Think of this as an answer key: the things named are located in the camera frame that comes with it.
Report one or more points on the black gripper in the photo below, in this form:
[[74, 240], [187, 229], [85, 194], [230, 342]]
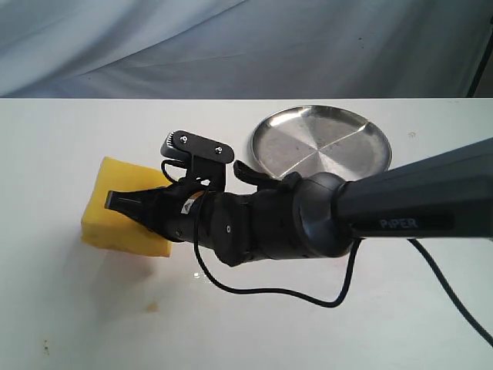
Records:
[[179, 212]]

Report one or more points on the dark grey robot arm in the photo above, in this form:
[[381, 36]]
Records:
[[244, 216]]

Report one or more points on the black stand pole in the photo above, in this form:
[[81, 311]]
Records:
[[479, 72]]

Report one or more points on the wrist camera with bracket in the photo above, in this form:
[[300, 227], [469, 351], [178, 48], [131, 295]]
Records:
[[201, 158]]

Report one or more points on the yellow sponge block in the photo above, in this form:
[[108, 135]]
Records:
[[110, 230]]

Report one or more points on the round steel plate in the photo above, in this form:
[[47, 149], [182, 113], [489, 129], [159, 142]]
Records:
[[311, 139]]

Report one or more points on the grey backdrop cloth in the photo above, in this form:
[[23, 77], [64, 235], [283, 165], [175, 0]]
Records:
[[241, 49]]

